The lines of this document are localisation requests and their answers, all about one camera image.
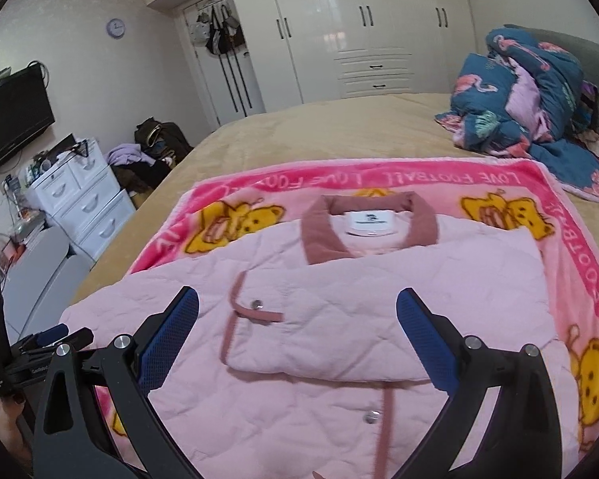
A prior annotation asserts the pink quilted jacket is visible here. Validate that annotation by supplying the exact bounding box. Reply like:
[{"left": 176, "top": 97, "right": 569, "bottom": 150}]
[{"left": 62, "top": 192, "right": 579, "bottom": 478}]

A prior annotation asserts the lilac clothes pile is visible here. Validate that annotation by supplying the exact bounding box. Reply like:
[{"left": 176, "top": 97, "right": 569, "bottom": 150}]
[{"left": 107, "top": 143, "right": 155, "bottom": 166}]

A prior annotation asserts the left hand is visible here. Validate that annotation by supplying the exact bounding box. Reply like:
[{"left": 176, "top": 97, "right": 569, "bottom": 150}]
[{"left": 0, "top": 398, "right": 32, "bottom": 468}]

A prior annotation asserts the white drawer chest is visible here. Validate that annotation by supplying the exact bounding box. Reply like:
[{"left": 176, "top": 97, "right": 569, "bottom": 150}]
[{"left": 26, "top": 139, "right": 136, "bottom": 261}]

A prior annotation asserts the pink cartoon bear blanket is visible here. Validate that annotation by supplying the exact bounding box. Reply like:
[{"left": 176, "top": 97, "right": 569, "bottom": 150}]
[{"left": 129, "top": 157, "right": 599, "bottom": 456}]

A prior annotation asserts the black flat television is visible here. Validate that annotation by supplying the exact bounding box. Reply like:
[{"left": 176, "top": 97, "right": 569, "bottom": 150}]
[{"left": 0, "top": 62, "right": 55, "bottom": 166}]

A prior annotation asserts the black bag on floor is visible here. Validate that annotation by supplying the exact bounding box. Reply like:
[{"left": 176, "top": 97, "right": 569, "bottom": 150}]
[{"left": 134, "top": 118, "right": 192, "bottom": 188}]

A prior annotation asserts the blue flamingo print quilt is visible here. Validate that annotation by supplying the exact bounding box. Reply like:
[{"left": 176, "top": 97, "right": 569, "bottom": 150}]
[{"left": 435, "top": 27, "right": 599, "bottom": 202}]

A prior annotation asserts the tan bed cover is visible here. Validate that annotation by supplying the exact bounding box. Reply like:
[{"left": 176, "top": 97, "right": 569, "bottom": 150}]
[{"left": 74, "top": 94, "right": 599, "bottom": 308}]

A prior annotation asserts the white door with hanging bags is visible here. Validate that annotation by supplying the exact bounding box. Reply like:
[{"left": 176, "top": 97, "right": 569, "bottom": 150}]
[{"left": 182, "top": 0, "right": 265, "bottom": 125}]

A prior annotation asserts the white glossy wardrobe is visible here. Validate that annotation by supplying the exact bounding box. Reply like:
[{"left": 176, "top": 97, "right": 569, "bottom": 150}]
[{"left": 145, "top": 0, "right": 476, "bottom": 113}]

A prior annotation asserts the round purple wall clock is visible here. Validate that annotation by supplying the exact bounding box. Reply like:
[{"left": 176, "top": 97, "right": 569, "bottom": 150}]
[{"left": 106, "top": 18, "right": 126, "bottom": 39}]

